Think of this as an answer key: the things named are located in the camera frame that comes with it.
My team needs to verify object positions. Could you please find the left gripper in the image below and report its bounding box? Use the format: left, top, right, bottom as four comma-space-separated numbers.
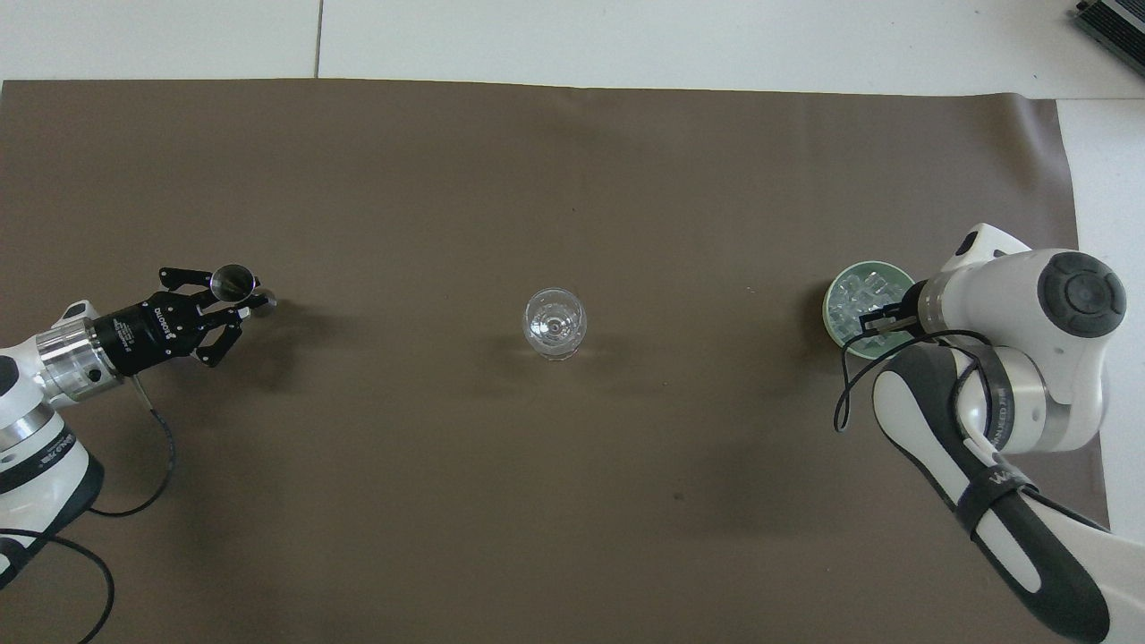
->
91, 266, 250, 377

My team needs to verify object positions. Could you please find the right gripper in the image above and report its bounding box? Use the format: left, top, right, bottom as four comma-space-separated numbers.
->
861, 280, 931, 342

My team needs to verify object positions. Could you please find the steel double jigger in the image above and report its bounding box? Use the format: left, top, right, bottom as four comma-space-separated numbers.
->
211, 264, 278, 316

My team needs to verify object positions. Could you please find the clear wine glass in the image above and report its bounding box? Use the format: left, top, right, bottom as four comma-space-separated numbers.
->
522, 287, 589, 362

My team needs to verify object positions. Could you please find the green bowl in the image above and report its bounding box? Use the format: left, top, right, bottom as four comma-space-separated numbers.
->
822, 260, 919, 361

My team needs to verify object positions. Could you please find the grey metal device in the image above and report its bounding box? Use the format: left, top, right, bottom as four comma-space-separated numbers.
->
1073, 0, 1145, 52

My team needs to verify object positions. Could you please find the black cable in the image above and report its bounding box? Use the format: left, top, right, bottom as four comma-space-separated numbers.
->
88, 376, 178, 518
0, 529, 116, 644
833, 329, 1112, 534

